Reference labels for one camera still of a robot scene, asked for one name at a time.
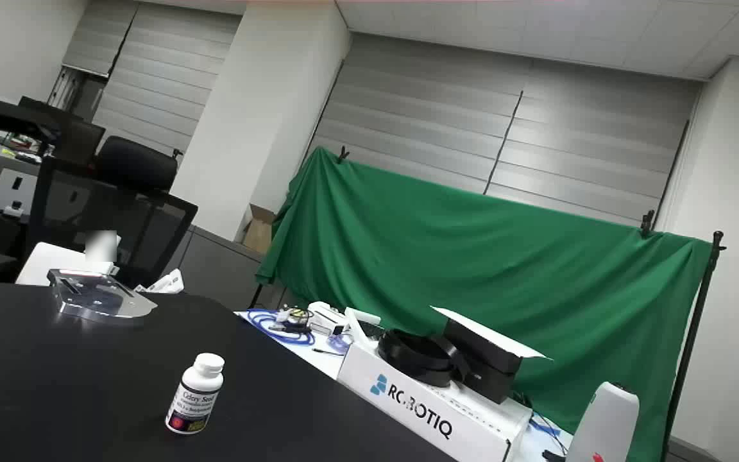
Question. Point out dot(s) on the white pill bottle with label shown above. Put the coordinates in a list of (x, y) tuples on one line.
[(193, 401)]

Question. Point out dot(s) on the brown cardboard box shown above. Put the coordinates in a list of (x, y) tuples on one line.
[(257, 232)]

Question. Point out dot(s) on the green cloth backdrop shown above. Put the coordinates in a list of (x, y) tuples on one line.
[(489, 283)]

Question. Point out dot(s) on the grey window blind wide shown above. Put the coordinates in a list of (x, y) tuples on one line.
[(507, 129)]

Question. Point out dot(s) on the white Robotiq cardboard box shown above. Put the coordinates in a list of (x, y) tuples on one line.
[(423, 401)]

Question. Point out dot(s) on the black mesh office chair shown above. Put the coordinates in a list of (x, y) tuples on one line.
[(151, 225)]

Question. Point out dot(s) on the black padded office chair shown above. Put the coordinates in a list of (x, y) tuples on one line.
[(133, 164)]

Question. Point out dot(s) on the grey window blind narrow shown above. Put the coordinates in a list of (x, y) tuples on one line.
[(159, 78)]

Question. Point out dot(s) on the white rounded plastic object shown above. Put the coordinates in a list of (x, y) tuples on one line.
[(604, 424)]

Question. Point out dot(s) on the black backdrop stand pole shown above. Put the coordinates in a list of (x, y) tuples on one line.
[(694, 342)]

